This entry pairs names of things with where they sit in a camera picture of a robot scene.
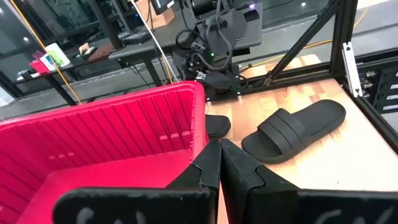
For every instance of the red ribbed plastic bin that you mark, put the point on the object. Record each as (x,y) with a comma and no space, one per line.
(109,130)

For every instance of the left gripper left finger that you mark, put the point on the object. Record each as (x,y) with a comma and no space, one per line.
(140,205)

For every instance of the black aluminium frame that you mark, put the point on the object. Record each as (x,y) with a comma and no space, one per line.
(342,31)

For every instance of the black keyboard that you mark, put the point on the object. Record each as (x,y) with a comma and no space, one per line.
(135,38)

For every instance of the light wooden box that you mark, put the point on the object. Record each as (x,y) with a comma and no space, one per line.
(155,15)

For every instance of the small red box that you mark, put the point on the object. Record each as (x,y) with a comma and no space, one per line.
(38,67)

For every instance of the small white box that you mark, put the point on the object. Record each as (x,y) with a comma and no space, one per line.
(47,61)

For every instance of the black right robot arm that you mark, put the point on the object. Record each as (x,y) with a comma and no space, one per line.
(217,34)

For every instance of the black labelled control panel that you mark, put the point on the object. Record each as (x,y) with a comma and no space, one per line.
(387,93)

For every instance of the grey desk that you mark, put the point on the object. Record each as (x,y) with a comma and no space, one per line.
(168,34)

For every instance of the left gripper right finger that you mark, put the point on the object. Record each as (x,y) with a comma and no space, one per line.
(311,208)

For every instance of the green white wipes canister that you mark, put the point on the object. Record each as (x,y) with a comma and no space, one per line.
(59,54)

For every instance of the black side table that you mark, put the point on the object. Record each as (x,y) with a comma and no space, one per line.
(81,71)

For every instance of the white metal bracket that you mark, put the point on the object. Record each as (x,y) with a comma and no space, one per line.
(351,68)

